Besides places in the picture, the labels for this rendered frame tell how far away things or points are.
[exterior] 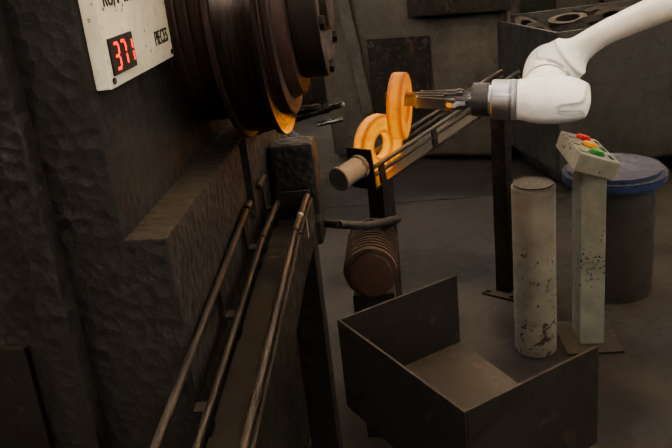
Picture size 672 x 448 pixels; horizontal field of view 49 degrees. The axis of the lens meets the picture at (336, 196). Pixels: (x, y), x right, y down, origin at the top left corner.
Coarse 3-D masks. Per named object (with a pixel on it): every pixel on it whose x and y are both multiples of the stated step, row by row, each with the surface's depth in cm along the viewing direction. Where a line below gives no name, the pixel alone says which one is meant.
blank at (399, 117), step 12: (396, 72) 168; (396, 84) 163; (408, 84) 170; (396, 96) 162; (396, 108) 162; (408, 108) 173; (396, 120) 163; (408, 120) 172; (396, 132) 166; (408, 132) 173
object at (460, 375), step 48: (432, 288) 106; (384, 336) 103; (432, 336) 108; (384, 384) 91; (432, 384) 102; (480, 384) 102; (528, 384) 81; (576, 384) 86; (384, 432) 95; (432, 432) 84; (480, 432) 79; (528, 432) 83; (576, 432) 88
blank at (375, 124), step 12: (372, 120) 181; (384, 120) 183; (360, 132) 180; (372, 132) 181; (384, 132) 185; (360, 144) 180; (372, 144) 182; (384, 144) 189; (396, 144) 188; (372, 156) 182; (384, 156) 186; (396, 156) 189
